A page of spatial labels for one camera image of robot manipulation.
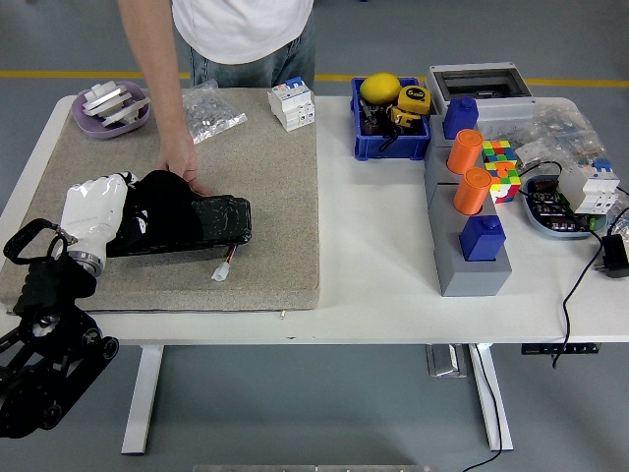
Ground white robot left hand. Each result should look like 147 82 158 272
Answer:
58 170 149 258

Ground person's right hand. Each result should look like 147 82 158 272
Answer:
155 131 215 198

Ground glossy black panel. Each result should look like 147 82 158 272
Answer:
105 194 254 258

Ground black desk control panel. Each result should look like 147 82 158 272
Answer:
520 342 601 356

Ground clear bag of metal parts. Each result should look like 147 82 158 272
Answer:
181 79 249 146

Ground white plastic piece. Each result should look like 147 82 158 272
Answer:
84 81 133 118
95 95 152 127

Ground purple dish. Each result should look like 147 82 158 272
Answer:
71 80 151 140

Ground grey-brown mat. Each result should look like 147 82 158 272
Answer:
0 87 323 315

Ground white circuit breaker blue lever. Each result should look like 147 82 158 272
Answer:
266 76 316 133
558 157 621 216

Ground person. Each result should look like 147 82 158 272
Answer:
170 0 318 92

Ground white table leg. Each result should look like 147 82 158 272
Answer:
121 344 165 456
466 342 515 452

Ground dark brown tool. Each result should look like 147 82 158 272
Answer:
358 97 389 137

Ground blue plastic bin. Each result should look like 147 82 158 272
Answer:
350 76 432 161

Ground yellow ball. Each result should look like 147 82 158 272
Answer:
360 72 403 105

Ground yellow tape measure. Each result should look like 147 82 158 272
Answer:
387 105 424 132
396 84 432 117

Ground blue block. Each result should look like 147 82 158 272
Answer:
441 95 481 141
458 214 507 264

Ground orange cylinder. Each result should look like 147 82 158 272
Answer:
452 166 493 216
445 129 486 176

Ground grey block stand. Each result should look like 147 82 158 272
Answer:
423 110 513 298

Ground colourful puzzle cube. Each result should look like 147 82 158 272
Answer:
480 139 520 166
484 160 523 206

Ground metal floor plate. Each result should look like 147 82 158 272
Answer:
425 343 468 379

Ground light blue dish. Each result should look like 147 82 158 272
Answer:
520 174 615 241

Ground dark electronic components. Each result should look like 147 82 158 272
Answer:
528 179 591 232

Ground clear bags of small parts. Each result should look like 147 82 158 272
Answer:
510 97 604 173

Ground black power adapter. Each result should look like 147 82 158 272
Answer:
597 234 629 280

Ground white plug with red wires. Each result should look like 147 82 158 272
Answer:
210 244 242 282

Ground grey electrical enclosure box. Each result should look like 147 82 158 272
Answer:
425 61 540 137

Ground black floor cable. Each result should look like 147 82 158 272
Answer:
461 343 503 472

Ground black adapter cable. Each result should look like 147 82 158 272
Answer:
518 159 610 370

